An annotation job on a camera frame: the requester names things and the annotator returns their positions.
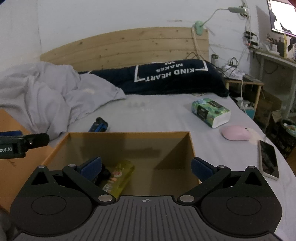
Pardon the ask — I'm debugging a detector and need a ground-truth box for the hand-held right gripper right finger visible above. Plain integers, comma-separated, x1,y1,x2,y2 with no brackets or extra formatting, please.
177,157,263,205

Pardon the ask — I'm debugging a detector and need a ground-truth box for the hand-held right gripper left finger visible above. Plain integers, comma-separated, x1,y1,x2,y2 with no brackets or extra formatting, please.
30,156,116,205

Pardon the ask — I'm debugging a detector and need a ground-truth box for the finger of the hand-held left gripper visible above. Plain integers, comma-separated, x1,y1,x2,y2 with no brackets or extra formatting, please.
23,133,50,152
0,130,23,137

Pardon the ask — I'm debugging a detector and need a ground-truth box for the orange cardboard box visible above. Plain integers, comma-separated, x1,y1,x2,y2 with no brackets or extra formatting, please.
42,131,201,200

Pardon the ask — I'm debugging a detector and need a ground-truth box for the green tissue pack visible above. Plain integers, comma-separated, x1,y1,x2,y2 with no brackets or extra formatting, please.
191,98,232,129

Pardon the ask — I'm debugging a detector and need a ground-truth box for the small black object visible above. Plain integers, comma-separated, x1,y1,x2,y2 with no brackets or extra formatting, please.
92,164,113,186

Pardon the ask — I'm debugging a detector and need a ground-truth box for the yellow snack packet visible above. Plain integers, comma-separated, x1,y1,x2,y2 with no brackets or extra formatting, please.
99,160,136,198

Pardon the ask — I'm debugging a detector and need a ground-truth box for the blue and black stapler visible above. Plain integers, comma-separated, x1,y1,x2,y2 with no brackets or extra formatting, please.
88,117,109,133

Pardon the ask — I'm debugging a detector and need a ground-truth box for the grey blanket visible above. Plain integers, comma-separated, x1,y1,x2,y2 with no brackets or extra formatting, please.
0,62,127,142

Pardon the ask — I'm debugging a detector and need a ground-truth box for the pink computer mouse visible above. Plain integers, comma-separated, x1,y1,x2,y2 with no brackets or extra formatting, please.
221,125,251,141

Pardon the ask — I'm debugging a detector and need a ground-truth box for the white smartphone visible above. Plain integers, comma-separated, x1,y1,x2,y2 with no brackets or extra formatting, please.
257,140,280,181

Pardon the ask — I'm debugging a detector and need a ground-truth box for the teal box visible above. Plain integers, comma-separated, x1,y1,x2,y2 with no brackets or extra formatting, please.
244,108,256,120

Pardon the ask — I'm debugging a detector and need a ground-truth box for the brown cardboard box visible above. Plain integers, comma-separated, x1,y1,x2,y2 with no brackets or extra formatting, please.
254,90,284,131

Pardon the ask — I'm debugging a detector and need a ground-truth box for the black trash bin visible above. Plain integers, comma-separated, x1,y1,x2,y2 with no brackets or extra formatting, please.
276,118,296,159

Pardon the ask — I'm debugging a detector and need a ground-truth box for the navy printed pillow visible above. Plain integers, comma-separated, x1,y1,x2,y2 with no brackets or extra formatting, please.
79,59,230,97

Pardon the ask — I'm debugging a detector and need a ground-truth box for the wooden bedside table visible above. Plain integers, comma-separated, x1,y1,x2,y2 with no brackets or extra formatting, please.
223,74,265,117

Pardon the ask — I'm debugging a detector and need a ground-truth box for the wooden headboard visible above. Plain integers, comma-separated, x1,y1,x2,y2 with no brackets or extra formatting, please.
40,27,210,71

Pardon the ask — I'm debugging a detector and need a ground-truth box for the white desk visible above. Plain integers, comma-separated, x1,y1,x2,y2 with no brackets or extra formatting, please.
250,48,296,121

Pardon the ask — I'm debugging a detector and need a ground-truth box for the green clip lamp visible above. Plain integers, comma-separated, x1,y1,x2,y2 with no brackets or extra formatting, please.
193,6,249,37

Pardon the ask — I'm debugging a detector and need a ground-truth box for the computer monitor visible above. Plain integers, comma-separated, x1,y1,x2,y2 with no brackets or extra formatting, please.
266,0,296,37

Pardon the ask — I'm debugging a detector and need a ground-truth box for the white charger with cables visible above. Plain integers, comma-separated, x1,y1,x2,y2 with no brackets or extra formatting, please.
221,57,245,80

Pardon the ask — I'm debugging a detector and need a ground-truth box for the wall power strip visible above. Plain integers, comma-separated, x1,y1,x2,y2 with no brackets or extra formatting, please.
243,30,259,47

